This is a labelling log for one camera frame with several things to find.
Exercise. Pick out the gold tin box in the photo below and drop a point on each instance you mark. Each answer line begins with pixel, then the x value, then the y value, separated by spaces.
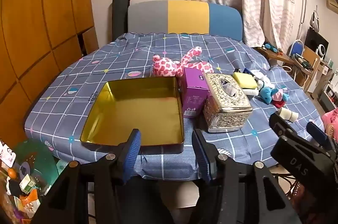
pixel 137 113

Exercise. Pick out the purple cardboard box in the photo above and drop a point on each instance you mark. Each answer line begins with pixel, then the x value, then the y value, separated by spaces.
pixel 194 92

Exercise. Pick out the yellow sponge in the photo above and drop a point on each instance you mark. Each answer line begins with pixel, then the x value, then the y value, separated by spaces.
pixel 245 80

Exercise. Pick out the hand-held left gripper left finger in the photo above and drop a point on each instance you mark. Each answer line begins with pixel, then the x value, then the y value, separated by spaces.
pixel 130 152

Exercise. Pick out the small blue packet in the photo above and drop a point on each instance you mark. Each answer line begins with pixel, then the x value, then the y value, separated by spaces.
pixel 247 70

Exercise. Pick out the small white roll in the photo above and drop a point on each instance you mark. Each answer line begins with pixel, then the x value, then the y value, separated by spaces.
pixel 287 114

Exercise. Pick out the blue plush toy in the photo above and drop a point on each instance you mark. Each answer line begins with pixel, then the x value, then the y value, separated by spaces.
pixel 266 94

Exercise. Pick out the black monitor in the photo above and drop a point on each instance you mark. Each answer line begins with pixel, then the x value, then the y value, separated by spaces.
pixel 314 39

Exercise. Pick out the plaid printed bedsheet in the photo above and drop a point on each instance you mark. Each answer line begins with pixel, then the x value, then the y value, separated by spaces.
pixel 111 55

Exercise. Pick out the white wet wipes packet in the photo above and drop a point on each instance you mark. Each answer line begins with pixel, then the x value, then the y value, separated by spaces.
pixel 256 73

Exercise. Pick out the wooden side table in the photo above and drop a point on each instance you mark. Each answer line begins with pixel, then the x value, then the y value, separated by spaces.
pixel 274 56

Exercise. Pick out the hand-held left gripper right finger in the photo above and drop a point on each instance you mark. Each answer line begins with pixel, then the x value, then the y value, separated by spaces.
pixel 203 160

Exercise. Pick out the grey yellow blue headboard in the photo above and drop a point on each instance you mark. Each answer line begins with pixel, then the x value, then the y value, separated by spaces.
pixel 184 18

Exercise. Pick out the white socks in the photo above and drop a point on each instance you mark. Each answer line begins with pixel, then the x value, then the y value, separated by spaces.
pixel 265 82

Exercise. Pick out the wooden desk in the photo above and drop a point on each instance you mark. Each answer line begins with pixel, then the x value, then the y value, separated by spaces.
pixel 311 65

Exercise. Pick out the black rolled mat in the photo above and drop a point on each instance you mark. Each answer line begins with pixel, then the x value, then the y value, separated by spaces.
pixel 120 18

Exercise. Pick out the teal toy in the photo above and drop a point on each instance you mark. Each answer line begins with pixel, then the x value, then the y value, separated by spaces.
pixel 270 47

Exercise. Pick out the white stand pole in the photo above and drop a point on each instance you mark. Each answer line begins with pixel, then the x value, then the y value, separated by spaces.
pixel 305 7

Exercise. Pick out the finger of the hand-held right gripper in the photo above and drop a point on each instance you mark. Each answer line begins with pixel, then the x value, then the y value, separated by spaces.
pixel 281 125
pixel 318 134

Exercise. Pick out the wooden wardrobe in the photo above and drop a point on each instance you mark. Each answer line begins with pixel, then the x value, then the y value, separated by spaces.
pixel 39 28

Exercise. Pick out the dark red cloth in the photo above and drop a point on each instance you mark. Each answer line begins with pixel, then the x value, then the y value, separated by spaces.
pixel 277 103

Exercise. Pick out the pink pillow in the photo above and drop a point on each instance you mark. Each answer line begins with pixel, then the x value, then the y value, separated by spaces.
pixel 331 121

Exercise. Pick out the blue chair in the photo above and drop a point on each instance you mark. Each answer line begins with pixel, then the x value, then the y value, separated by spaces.
pixel 297 47

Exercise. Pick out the small green white box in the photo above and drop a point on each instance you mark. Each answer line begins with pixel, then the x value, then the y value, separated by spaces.
pixel 27 183

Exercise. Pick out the white foam block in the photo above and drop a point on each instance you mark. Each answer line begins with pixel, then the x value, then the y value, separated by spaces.
pixel 250 92

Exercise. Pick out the pink spotted plush rabbit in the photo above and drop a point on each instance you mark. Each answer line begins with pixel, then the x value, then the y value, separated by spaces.
pixel 163 65

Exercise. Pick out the pink photo card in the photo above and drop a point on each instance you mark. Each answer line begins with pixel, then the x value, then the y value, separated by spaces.
pixel 6 154

